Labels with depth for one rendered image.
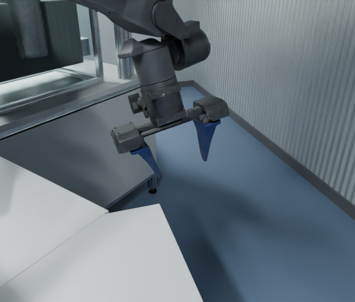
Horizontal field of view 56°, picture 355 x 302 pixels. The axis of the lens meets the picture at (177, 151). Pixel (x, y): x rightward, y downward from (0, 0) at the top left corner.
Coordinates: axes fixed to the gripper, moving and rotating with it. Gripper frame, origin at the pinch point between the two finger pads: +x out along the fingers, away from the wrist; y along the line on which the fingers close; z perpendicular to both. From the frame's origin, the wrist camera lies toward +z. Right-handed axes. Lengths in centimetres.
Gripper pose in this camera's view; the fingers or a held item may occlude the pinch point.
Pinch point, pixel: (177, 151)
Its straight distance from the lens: 55.8
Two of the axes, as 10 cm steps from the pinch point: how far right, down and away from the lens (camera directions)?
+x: 2.5, 8.9, 3.7
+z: -3.1, -2.9, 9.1
